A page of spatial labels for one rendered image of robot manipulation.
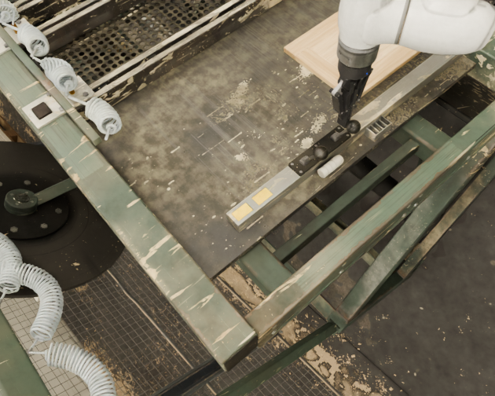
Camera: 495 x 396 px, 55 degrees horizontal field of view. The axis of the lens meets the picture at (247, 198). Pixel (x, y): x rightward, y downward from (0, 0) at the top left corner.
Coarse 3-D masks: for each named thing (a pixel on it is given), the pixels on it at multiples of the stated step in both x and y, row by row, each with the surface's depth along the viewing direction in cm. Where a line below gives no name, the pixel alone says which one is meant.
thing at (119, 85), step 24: (240, 0) 161; (264, 0) 163; (192, 24) 156; (216, 24) 156; (240, 24) 163; (168, 48) 151; (192, 48) 155; (120, 72) 147; (144, 72) 148; (48, 96) 138; (72, 96) 138; (96, 96) 142; (120, 96) 148; (48, 120) 133
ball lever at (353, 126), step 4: (352, 120) 122; (356, 120) 122; (348, 124) 122; (352, 124) 121; (356, 124) 121; (360, 124) 122; (348, 128) 122; (352, 128) 121; (356, 128) 121; (360, 128) 122; (336, 132) 132; (340, 132) 129; (344, 132) 127; (348, 132) 123; (352, 132) 122; (356, 132) 122; (332, 136) 131; (336, 136) 131; (340, 136) 130; (336, 140) 132
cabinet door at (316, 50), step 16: (336, 16) 162; (320, 32) 158; (336, 32) 159; (288, 48) 156; (304, 48) 155; (320, 48) 155; (336, 48) 155; (384, 48) 154; (400, 48) 153; (304, 64) 153; (320, 64) 151; (336, 64) 151; (384, 64) 150; (400, 64) 149; (336, 80) 147; (368, 80) 147
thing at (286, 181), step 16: (432, 64) 146; (448, 64) 149; (400, 80) 143; (416, 80) 143; (384, 96) 140; (400, 96) 140; (368, 112) 138; (384, 112) 139; (288, 176) 128; (304, 176) 129; (256, 192) 126; (272, 192) 126; (288, 192) 130; (256, 208) 124; (240, 224) 122
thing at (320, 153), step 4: (316, 148) 118; (320, 148) 118; (324, 148) 118; (316, 152) 118; (320, 152) 117; (324, 152) 117; (304, 156) 129; (308, 156) 129; (312, 156) 123; (316, 156) 118; (320, 156) 118; (324, 156) 118; (300, 160) 128; (304, 160) 128; (308, 160) 126; (320, 160) 119; (304, 164) 128
